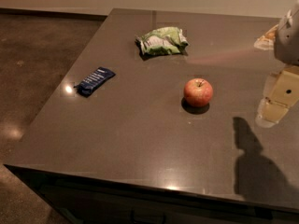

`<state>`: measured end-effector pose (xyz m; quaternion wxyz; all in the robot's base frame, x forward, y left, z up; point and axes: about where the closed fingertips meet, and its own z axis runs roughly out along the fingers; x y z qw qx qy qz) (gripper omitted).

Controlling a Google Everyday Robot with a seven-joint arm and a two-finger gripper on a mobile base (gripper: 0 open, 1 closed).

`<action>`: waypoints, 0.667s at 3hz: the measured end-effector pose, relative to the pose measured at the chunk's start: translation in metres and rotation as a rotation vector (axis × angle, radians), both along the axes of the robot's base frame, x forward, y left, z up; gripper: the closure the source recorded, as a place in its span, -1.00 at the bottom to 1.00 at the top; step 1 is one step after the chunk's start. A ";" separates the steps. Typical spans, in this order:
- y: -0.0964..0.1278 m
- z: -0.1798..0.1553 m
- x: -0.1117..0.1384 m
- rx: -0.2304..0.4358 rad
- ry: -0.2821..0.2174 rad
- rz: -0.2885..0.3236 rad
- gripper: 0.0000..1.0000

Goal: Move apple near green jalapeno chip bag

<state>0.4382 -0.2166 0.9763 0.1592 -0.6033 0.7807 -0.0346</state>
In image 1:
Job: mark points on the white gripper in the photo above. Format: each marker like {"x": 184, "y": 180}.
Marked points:
{"x": 288, "y": 42}

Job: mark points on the red apple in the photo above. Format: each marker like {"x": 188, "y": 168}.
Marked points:
{"x": 198, "y": 92}

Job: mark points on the green jalapeno chip bag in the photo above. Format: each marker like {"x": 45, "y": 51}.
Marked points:
{"x": 162, "y": 41}

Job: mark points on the blue snack bar wrapper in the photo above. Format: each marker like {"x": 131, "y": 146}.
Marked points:
{"x": 94, "y": 80}

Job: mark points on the dark cabinet under counter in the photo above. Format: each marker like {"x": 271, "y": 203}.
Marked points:
{"x": 84, "y": 200}

